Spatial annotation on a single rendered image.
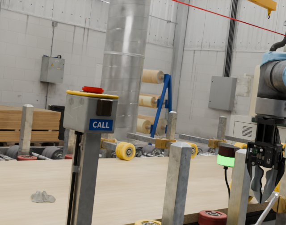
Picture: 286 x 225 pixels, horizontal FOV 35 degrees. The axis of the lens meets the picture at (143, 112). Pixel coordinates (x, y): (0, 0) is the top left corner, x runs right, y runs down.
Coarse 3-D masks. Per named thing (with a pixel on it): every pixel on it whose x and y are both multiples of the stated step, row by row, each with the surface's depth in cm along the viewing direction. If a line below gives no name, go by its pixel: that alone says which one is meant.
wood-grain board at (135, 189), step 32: (32, 160) 184; (64, 160) 192; (128, 160) 211; (160, 160) 222; (192, 160) 234; (0, 192) 129; (32, 192) 133; (64, 192) 137; (96, 192) 142; (128, 192) 147; (160, 192) 152; (192, 192) 158; (224, 192) 164; (0, 224) 102; (32, 224) 105; (64, 224) 107; (96, 224) 110; (128, 224) 114
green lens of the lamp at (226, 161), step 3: (219, 156) 121; (222, 156) 120; (219, 159) 121; (222, 159) 120; (225, 159) 120; (228, 159) 120; (231, 159) 120; (234, 159) 120; (219, 162) 121; (222, 162) 120; (225, 162) 120; (228, 162) 120; (231, 162) 120; (225, 165) 120; (228, 165) 120; (231, 165) 120
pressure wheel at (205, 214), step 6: (204, 210) 133; (210, 210) 134; (204, 216) 128; (210, 216) 127; (216, 216) 128; (222, 216) 128; (198, 222) 130; (204, 222) 128; (210, 222) 127; (216, 222) 127; (222, 222) 127
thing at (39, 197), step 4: (36, 192) 130; (40, 192) 129; (44, 192) 128; (32, 196) 127; (36, 196) 126; (40, 196) 124; (44, 196) 126; (48, 196) 127; (52, 196) 126; (32, 200) 124; (36, 200) 124; (40, 200) 124; (44, 200) 124; (48, 200) 125; (52, 200) 125
